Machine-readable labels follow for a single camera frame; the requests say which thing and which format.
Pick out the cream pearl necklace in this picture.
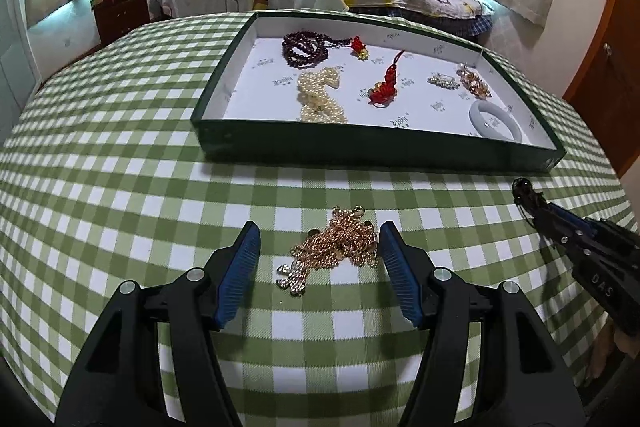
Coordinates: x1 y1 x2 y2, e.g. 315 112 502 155
296 66 349 125

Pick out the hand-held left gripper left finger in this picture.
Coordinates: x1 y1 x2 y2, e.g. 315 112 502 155
54 221 262 427

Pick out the gold rhinestone bracelet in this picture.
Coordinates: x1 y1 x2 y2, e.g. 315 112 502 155
456 63 493 100

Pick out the dark wooden nightstand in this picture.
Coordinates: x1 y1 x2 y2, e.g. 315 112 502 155
91 0 153 48

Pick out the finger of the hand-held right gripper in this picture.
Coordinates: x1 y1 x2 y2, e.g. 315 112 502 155
530 202 593 258
542 203 596 235

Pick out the red knot pendant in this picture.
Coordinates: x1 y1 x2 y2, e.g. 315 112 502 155
367 49 407 108

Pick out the gold chain necklace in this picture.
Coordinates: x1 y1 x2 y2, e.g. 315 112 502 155
275 205 381 297

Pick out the white jade bangle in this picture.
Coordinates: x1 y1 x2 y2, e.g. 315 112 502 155
468 99 524 142

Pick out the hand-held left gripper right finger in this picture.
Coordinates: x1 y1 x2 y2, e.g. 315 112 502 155
378 221 586 427

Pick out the clear crystal brooch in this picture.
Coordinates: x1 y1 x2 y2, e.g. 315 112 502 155
426 72 461 92

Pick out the green box with white inside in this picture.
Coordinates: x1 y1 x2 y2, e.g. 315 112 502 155
192 10 567 172

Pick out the black hair clip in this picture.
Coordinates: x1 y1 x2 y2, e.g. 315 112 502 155
511 177 547 214

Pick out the green checked tablecloth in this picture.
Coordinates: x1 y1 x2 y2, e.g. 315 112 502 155
0 9 633 427

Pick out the dark red bead bracelet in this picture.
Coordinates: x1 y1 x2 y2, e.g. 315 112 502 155
281 30 351 70

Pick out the brown wooden door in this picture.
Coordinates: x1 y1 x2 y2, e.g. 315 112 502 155
562 0 640 180

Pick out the person's right hand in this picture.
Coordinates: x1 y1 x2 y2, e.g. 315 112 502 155
586 321 628 388

